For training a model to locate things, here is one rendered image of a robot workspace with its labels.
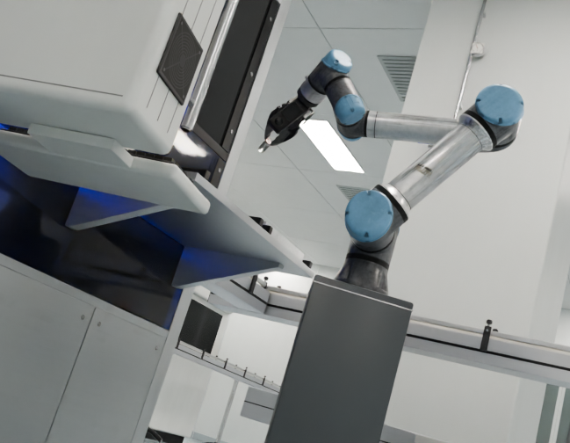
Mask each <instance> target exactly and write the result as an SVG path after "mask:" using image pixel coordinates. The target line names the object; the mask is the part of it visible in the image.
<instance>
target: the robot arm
mask: <svg viewBox="0 0 570 443"><path fill-rule="evenodd" d="M351 68H352V61H351V59H350V58H349V56H348V55H347V54H345V53H344V52H343V51H342V50H339V49H332V50H330V51H329V52H328V53H327V54H326V55H325V57H323V58H322V59H321V61H320V62H319V64H318V65H317V66H316V67H315V68H314V70H313V71H312V72H311V73H310V75H309V76H305V79H306V80H305V81H304V82H303V83H302V85H301V86H300V87H299V88H298V90H297V94H298V96H296V97H294V98H292V99H290V100H288V101H287V103H286V104H285V103H283V104H282V107H281V106H280V105H279V106H277V108H276V109H275V110H273V111H272V112H271V114H270V116H269V118H268V120H267V125H266V128H265V132H264V139H265V140H266V139H267V138H268V137H269V136H270V135H271V132H272V131H275V132H276V134H279V136H277V137H276V138H275V140H274V141H272V142H271V146H276V145H279V144H280V143H282V142H286V141H288V140H290V139H292V138H293V137H294V136H295V135H296V134H297V133H298V130H299V125H300V124H301V123H302V121H304V122H303V123H302V124H301V126H302V125H304V124H306V123H307V121H308V120H309V119H310V118H311V117H312V116H313V115H314V113H315V111H314V110H313V109H312V107H316V106H317V105H318V104H320V103H321V102H322V101H323V100H324V99H325V98H326V97H328V100H329V102H330V104H331V105H332V108H333V112H334V115H335V118H336V126H337V129H338V131H339V133H340V135H341V137H342V138H343V139H344V140H346V141H349V142H354V141H357V140H359V139H361V138H362V137H368V138H377V139H386V140H395V141H403V142H419V143H428V144H435V145H434V146H432V147H431V148H430V149H429V150H427V151H426V152H425V153H424V154H423V155H421V156H420V157H419V158H418V159H416V160H415V161H414V162H413V163H412V164H410V165H409V166H408V167H407V168H406V169H405V170H404V171H403V172H401V173H400V174H399V175H398V176H397V177H395V178H394V179H393V180H392V181H391V182H389V183H388V184H377V185H376V186H374V187H373V188H372V189H371V190H370V191H362V192H359V193H358V194H356V195H355V196H354V197H353V198H352V199H351V200H350V201H349V203H348V205H347V207H346V209H345V216H344V220H345V226H346V229H347V230H348V232H349V234H350V245H349V249H348V251H347V255H346V258H345V261H344V264H343V266H342V267H341V269H340V270H339V272H338V273H337V275H336V276H335V277H334V280H339V281H342V282H345V283H348V284H351V285H354V286H357V287H362V288H365V289H369V290H372V291H375V292H378V293H381V294H386V295H388V284H387V274H388V270H389V266H390V263H391V259H392V256H393V250H394V246H395V244H396V240H397V236H398V235H399V233H400V226H401V225H402V224H403V223H405V222H406V221H407V220H408V219H409V211H410V210H411V209H412V208H413V207H414V206H416V205H417V204H418V203H419V202H420V201H422V200H423V199H424V198H425V197H426V196H428V195H429V194H430V193H431V192H433V191H434V190H435V189H436V188H437V187H439V186H440V185H441V184H442V183H443V182H444V181H445V180H446V179H447V178H449V177H450V176H451V175H452V174H453V173H455V172H456V171H457V170H458V169H460V168H461V167H462V166H463V165H464V164H465V163H467V162H468V161H469V160H470V159H472V158H473V157H474V156H475V155H477V154H478V153H492V152H497V151H501V150H504V149H506V148H508V147H509V146H510V145H511V144H512V143H513V142H514V141H515V140H516V137H517V136H518V132H519V127H520V124H521V120H522V117H523V114H524V103H523V98H522V96H521V95H520V93H519V92H518V91H517V90H516V89H514V88H512V87H511V86H508V85H506V84H491V85H488V86H487V87H485V88H483V89H482V90H481V91H480V92H479V94H478V95H477V97H476V99H475V103H474V104H473V105H472V106H471V107H469V108H468V109H467V110H466V111H465V112H464V113H462V114H461V115H460V116H459V119H453V118H444V117H435V116H425V115H415V114H405V113H387V112H377V111H367V110H365V108H364V104H363V101H362V99H361V98H360V97H359V96H358V94H357V91H356V89H355V87H354V85H353V83H352V82H351V80H350V77H349V75H348V73H349V72H350V69H351ZM311 111H312V113H310V112H311Z"/></svg>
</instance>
